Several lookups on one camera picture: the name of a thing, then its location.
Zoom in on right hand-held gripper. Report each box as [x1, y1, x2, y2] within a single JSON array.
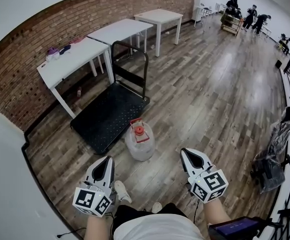
[[180, 147, 229, 205]]

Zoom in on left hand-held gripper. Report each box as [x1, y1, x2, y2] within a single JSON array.
[[72, 155, 117, 219]]

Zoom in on clear water jug red cap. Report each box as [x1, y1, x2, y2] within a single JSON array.
[[124, 118, 156, 162]]

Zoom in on black platform cart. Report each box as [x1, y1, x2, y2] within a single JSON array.
[[70, 40, 151, 156]]

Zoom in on person's right forearm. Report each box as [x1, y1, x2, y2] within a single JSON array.
[[204, 197, 233, 226]]

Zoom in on person's left forearm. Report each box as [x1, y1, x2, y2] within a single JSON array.
[[83, 213, 112, 240]]

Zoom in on wooden floor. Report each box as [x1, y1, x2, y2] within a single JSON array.
[[24, 7, 290, 240]]

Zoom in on person's left white shoe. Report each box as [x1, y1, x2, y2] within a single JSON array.
[[114, 180, 133, 205]]

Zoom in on person's white shoe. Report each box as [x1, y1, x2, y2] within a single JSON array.
[[151, 202, 163, 214], [114, 180, 133, 205]]

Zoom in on person's black shorts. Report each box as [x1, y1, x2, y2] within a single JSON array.
[[111, 202, 194, 235]]

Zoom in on person's right white shoe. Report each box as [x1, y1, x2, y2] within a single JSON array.
[[151, 202, 163, 214]]

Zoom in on black device purple screen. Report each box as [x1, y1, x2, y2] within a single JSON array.
[[208, 216, 273, 240]]

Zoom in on person's white shirt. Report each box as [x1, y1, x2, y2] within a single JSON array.
[[113, 213, 206, 240]]

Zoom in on plastic-wrapped black chair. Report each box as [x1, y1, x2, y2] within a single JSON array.
[[250, 106, 290, 195]]

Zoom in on white table with clothes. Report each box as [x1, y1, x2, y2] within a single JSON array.
[[36, 36, 115, 120]]

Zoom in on purple cloth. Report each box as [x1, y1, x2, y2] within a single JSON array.
[[46, 46, 61, 61]]

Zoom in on yellow trolley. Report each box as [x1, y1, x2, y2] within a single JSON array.
[[220, 8, 243, 37]]

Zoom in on small white table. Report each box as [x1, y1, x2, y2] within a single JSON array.
[[193, 4, 217, 33]]

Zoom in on black cable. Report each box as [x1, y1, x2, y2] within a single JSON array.
[[56, 228, 86, 239]]

